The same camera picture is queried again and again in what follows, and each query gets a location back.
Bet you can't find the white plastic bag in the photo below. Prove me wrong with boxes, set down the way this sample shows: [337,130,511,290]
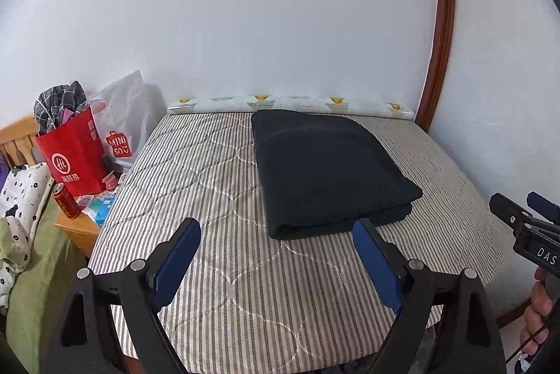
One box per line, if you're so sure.
[90,70,165,171]

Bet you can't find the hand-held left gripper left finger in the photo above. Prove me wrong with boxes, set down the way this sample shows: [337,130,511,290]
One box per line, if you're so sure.
[44,217,203,374]

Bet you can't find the person's right hand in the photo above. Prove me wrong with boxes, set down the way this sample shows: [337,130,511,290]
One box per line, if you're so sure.
[520,267,560,357]

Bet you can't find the striped quilted mat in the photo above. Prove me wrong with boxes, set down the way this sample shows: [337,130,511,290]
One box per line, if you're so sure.
[87,112,515,374]

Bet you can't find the wooden nightstand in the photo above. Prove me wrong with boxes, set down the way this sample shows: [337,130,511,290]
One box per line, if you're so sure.
[54,170,127,256]

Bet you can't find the small blue box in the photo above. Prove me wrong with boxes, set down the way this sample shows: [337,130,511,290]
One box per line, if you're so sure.
[94,199,117,226]

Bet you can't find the green blanket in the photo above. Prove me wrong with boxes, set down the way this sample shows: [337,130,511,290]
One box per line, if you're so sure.
[0,186,88,374]

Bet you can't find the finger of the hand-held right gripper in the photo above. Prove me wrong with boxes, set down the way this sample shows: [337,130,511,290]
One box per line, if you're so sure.
[527,191,560,226]
[489,192,532,237]

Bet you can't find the purple cloth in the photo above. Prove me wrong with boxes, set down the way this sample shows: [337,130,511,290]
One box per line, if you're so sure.
[0,153,12,191]

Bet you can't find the wooden baseboard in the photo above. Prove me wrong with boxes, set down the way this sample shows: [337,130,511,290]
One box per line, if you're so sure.
[496,299,532,329]

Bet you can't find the black sweatshirt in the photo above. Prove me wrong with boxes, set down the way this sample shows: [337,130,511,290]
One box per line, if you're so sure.
[251,108,424,241]

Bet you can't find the black cable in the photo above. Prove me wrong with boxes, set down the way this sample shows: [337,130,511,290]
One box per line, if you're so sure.
[503,322,553,374]

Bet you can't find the red drink can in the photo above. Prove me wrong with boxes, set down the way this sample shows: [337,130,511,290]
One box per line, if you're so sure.
[52,182,82,219]

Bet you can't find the red paper bag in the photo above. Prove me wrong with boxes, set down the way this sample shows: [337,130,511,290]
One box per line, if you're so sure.
[35,107,110,197]

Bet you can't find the white floral cloth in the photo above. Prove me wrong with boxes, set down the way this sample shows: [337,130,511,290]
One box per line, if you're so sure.
[0,162,55,307]

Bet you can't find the grey checked cloth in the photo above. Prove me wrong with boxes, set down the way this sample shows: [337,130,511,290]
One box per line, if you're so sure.
[34,81,90,136]

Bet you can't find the wooden headboard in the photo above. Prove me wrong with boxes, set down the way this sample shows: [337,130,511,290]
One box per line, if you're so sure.
[0,115,42,167]

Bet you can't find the wooden door frame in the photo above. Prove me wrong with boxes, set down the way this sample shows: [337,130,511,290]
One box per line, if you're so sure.
[413,0,456,132]

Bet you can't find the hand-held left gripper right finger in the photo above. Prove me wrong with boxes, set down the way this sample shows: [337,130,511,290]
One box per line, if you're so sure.
[352,217,508,374]

